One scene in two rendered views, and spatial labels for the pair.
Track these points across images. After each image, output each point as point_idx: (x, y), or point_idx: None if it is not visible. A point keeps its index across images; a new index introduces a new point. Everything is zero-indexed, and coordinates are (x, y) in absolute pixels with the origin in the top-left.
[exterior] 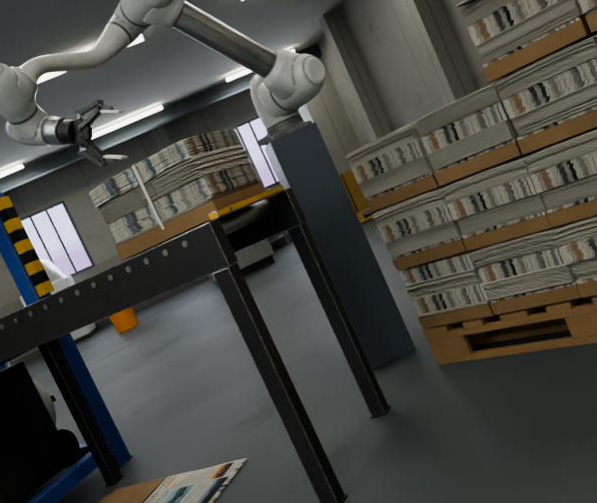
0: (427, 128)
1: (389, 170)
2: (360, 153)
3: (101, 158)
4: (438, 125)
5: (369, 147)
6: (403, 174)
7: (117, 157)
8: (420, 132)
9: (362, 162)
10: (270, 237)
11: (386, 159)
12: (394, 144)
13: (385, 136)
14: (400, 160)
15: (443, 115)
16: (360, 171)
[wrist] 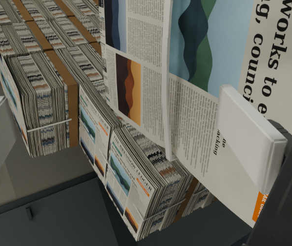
0: (113, 118)
1: (157, 147)
2: (147, 173)
3: None
4: (110, 112)
5: (138, 162)
6: None
7: (232, 93)
8: (117, 123)
9: (156, 170)
10: None
11: (147, 148)
12: (131, 141)
13: (125, 148)
14: (145, 136)
15: (102, 108)
16: (166, 173)
